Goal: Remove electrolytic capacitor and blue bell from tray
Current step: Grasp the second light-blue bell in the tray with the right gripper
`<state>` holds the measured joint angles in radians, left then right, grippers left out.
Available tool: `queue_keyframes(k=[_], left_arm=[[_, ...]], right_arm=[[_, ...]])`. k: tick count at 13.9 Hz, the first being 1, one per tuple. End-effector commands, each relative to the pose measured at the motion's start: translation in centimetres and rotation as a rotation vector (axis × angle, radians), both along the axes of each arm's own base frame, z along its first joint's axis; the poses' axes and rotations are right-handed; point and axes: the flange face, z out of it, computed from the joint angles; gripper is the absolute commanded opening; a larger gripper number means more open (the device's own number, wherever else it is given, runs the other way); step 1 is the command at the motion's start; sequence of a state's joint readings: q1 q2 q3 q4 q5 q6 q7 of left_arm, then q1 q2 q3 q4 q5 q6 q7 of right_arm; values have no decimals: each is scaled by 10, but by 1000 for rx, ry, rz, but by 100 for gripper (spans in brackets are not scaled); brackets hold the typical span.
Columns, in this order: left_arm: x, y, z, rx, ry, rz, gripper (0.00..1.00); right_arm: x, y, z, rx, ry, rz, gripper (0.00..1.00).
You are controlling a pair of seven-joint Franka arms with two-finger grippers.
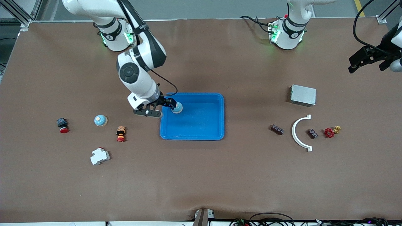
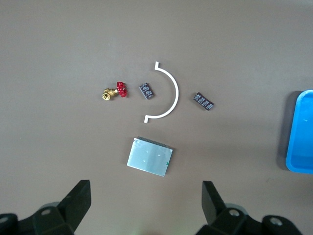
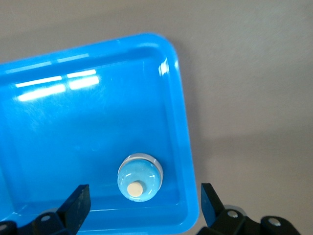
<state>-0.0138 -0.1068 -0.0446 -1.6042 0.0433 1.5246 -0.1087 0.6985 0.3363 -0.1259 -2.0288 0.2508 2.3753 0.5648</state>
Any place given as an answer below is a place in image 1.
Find red yellow emergency stop button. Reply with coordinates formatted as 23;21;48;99
116;126;127;143

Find blue plastic tray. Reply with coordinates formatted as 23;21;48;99
160;92;225;141

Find grey metal box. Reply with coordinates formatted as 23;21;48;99
290;84;317;107

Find white circuit breaker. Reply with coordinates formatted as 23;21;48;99
90;147;111;166

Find red handwheel brass valve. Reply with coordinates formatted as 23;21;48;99
324;126;342;139

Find red pushbutton dark body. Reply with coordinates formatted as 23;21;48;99
56;118;70;134

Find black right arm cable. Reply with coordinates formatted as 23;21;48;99
118;0;178;94

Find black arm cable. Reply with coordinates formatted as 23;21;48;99
353;0;382;51
118;0;178;94

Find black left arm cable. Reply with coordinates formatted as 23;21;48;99
353;0;382;51

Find aluminium frame profile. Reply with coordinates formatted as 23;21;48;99
0;0;43;30
375;0;402;24

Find white curved plastic bracket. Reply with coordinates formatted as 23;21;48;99
291;114;313;152

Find black left base cables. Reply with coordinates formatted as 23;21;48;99
240;15;274;33

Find metal table edge bracket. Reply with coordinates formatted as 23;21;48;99
193;208;215;226

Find black looped cable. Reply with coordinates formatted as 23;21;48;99
229;213;296;226

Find black cable bundle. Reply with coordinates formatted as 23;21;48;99
314;217;402;226

